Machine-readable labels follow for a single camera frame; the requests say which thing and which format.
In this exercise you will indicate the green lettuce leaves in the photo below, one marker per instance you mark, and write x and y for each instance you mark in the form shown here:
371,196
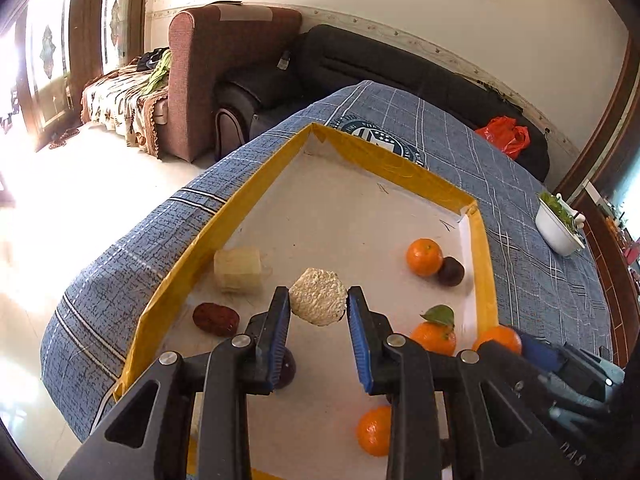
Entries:
559,210

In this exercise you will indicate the yellow cardboard tray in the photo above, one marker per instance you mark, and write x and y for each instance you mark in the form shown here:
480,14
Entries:
325,201

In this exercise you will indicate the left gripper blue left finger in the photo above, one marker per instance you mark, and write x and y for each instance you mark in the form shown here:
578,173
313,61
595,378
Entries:
146,435

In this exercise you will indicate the blue plaid tablecloth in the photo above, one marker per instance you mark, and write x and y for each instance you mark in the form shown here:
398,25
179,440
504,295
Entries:
86,343

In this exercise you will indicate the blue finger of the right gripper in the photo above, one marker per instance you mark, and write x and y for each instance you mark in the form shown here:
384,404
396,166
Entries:
541,353

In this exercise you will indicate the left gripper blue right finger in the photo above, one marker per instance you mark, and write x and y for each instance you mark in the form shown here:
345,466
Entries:
448,406

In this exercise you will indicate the maroon armchair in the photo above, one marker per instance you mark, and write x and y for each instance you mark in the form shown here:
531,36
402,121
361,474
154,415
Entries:
205,43

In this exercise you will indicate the white bowl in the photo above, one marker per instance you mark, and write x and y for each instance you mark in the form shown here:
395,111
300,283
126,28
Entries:
563,242

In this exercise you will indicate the large pale sugarcane chunk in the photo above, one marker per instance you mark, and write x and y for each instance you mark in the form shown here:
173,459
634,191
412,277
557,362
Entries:
238,269

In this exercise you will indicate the leafy orange mandarin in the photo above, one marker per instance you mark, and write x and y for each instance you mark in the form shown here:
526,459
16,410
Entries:
436,331

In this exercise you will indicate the dark red plum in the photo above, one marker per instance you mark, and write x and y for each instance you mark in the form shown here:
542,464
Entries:
287,371

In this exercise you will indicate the black leather sofa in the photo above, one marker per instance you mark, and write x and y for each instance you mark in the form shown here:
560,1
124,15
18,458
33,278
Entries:
254,98

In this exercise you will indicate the patterned cloth covered bench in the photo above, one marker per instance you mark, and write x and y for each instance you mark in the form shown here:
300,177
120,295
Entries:
132,101

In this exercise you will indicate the wooden brick-pattern cabinet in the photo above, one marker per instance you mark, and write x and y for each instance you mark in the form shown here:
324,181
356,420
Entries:
594,185

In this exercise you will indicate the red plastic bag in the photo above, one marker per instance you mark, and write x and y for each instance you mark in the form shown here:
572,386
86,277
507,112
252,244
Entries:
506,134

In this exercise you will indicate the red jujube date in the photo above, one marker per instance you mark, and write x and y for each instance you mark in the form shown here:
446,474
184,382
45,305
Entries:
216,319

